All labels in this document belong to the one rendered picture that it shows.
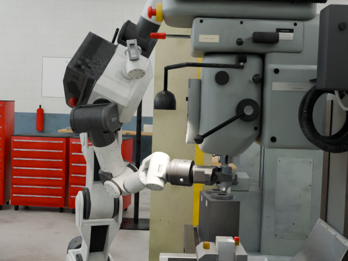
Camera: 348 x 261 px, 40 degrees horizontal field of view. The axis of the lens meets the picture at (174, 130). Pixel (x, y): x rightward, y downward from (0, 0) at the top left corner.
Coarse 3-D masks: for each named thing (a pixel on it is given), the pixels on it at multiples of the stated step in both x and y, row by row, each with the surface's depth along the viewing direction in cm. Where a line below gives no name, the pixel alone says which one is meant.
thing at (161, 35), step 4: (152, 36) 163; (156, 36) 163; (160, 36) 162; (164, 36) 162; (168, 36) 163; (172, 36) 163; (176, 36) 163; (180, 36) 163; (184, 36) 163; (188, 36) 163
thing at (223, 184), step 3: (219, 171) 154; (222, 171) 154; (225, 171) 153; (228, 171) 154; (231, 171) 155; (228, 174) 154; (231, 174) 155; (219, 183) 154; (222, 183) 154; (225, 183) 154; (228, 183) 154; (219, 186) 154; (222, 186) 154; (225, 186) 154; (228, 186) 154
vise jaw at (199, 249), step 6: (198, 246) 152; (210, 246) 148; (198, 252) 146; (204, 252) 143; (210, 252) 143; (216, 252) 143; (198, 258) 142; (204, 258) 141; (210, 258) 141; (216, 258) 141
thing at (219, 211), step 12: (204, 192) 199; (216, 192) 194; (204, 204) 193; (216, 204) 182; (228, 204) 183; (204, 216) 192; (216, 216) 183; (228, 216) 183; (204, 228) 191; (216, 228) 183; (228, 228) 184; (204, 240) 191
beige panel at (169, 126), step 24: (168, 48) 324; (168, 72) 325; (192, 72) 325; (168, 120) 327; (168, 144) 328; (192, 144) 328; (168, 192) 330; (192, 192) 330; (168, 216) 331; (192, 216) 330; (168, 240) 331
